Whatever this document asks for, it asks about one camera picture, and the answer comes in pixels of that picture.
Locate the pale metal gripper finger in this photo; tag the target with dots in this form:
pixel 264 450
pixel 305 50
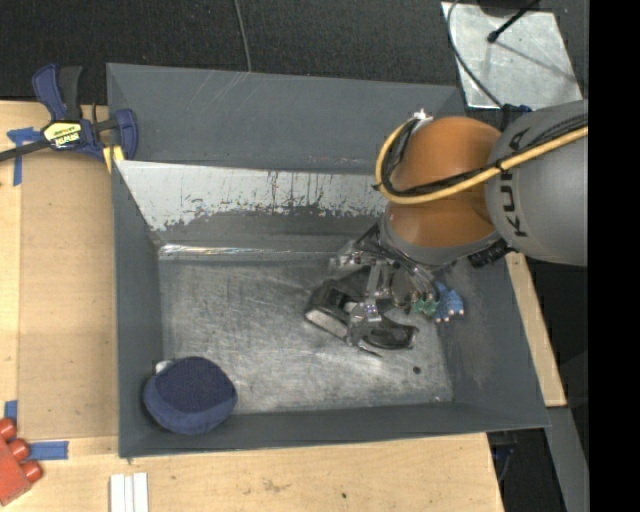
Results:
pixel 357 327
pixel 373 314

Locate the black sunglasses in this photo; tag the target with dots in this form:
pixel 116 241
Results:
pixel 327 312

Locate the grey metal bin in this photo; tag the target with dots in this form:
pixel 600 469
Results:
pixel 250 325

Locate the dark blue rounded sponge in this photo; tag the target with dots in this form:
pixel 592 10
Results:
pixel 190 395

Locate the pale wood board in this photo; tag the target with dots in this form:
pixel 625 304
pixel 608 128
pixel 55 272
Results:
pixel 70 300

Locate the black cylinder on white bracket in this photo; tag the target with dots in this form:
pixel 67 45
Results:
pixel 487 254

